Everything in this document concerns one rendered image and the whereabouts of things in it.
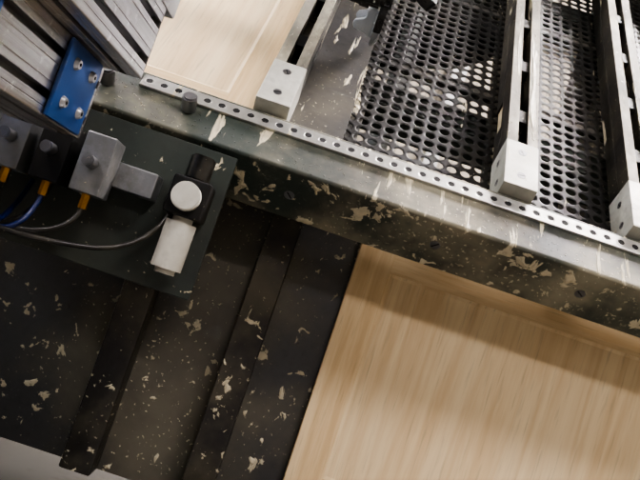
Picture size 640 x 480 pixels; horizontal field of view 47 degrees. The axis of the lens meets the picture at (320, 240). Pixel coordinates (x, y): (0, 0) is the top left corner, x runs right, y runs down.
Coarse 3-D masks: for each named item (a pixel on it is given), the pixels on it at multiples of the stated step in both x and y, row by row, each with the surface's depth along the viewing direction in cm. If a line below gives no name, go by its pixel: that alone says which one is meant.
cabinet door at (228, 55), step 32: (192, 0) 150; (224, 0) 153; (256, 0) 156; (288, 0) 159; (160, 32) 140; (192, 32) 143; (224, 32) 145; (256, 32) 148; (288, 32) 150; (160, 64) 134; (192, 64) 136; (224, 64) 138; (256, 64) 140; (224, 96) 131
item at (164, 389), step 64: (0, 256) 142; (256, 256) 144; (320, 256) 145; (0, 320) 142; (64, 320) 142; (128, 320) 137; (192, 320) 143; (256, 320) 138; (320, 320) 144; (0, 384) 141; (64, 384) 141; (128, 384) 142; (192, 384) 142; (256, 384) 143; (64, 448) 140; (128, 448) 141; (192, 448) 136; (256, 448) 142
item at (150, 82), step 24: (240, 120) 123; (264, 120) 124; (312, 144) 123; (336, 144) 124; (384, 168) 123; (408, 168) 125; (456, 192) 124; (480, 192) 125; (528, 216) 124; (552, 216) 125; (600, 240) 124; (624, 240) 126
